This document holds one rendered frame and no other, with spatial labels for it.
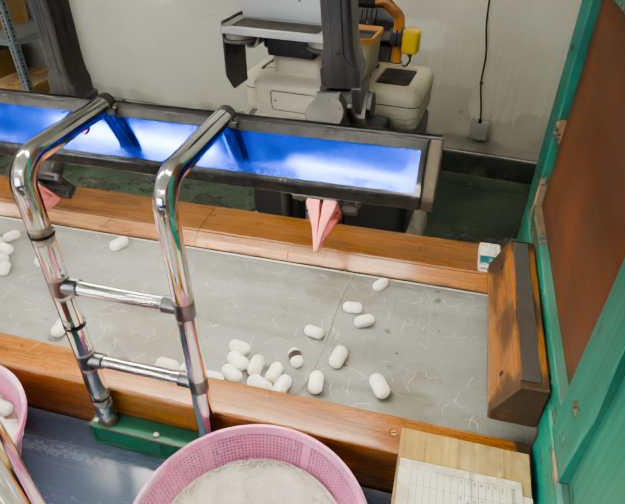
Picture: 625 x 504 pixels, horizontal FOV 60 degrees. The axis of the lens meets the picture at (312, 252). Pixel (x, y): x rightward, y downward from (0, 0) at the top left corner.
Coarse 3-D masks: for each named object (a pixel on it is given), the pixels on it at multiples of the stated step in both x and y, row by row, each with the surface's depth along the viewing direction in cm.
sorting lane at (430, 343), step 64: (64, 256) 101; (128, 256) 101; (192, 256) 101; (0, 320) 87; (128, 320) 87; (256, 320) 87; (320, 320) 87; (384, 320) 87; (448, 320) 87; (448, 384) 77
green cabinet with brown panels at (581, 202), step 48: (624, 0) 57; (576, 48) 76; (624, 48) 59; (576, 96) 77; (624, 96) 56; (576, 144) 73; (624, 144) 54; (576, 192) 70; (624, 192) 52; (576, 240) 66; (624, 240) 50; (576, 288) 63; (624, 288) 45; (576, 336) 60; (624, 336) 43; (576, 384) 53; (624, 384) 44; (576, 432) 51; (624, 432) 43; (576, 480) 52; (624, 480) 41
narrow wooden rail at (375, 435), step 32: (0, 352) 78; (32, 352) 78; (64, 352) 78; (32, 384) 78; (64, 384) 76; (128, 384) 74; (160, 384) 74; (224, 384) 74; (160, 416) 74; (192, 416) 72; (224, 416) 70; (256, 416) 70; (288, 416) 70; (320, 416) 70; (352, 416) 70; (384, 416) 70; (352, 448) 67; (384, 448) 66; (512, 448) 66; (384, 480) 70
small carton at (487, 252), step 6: (480, 246) 96; (486, 246) 96; (492, 246) 96; (498, 246) 96; (480, 252) 94; (486, 252) 94; (492, 252) 94; (498, 252) 94; (480, 258) 93; (486, 258) 93; (492, 258) 93; (480, 264) 93; (486, 264) 92; (480, 270) 93; (486, 270) 93
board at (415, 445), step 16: (416, 432) 66; (400, 448) 65; (416, 448) 65; (432, 448) 65; (448, 448) 65; (464, 448) 65; (480, 448) 65; (496, 448) 65; (448, 464) 63; (464, 464) 63; (480, 464) 63; (496, 464) 63; (512, 464) 63; (528, 464) 63; (512, 480) 61; (528, 480) 61; (528, 496) 60
